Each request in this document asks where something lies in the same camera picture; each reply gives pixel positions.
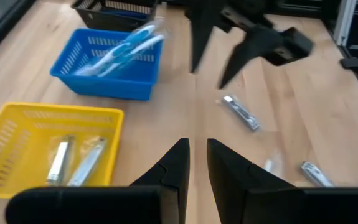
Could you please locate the black slotted plastic basket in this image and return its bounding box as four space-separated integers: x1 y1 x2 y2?
71 0 159 33

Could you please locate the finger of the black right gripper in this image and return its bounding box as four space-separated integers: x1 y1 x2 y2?
191 17 215 74
217 32 265 90

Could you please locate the blue slotted plastic basket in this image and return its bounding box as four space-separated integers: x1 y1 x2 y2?
49 27 164 102

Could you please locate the yellow slotted plastic basket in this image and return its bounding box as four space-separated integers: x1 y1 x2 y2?
0 101 125 200

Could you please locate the silver aluminium post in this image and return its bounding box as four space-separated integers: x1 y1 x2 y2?
334 0 357 47

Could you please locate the small clear plastic packet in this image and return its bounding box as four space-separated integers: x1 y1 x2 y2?
262 151 284 175

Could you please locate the silver nail clipper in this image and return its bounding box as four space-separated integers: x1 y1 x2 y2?
299 161 335 188
220 95 261 132
67 136 108 187
46 134 76 187

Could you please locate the blue toothbrush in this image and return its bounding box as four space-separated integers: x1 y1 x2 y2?
74 24 158 77
97 34 166 78

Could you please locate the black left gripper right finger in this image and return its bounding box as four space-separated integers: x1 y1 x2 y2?
205 138 358 224

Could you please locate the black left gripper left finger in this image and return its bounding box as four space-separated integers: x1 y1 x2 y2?
5 138 191 224

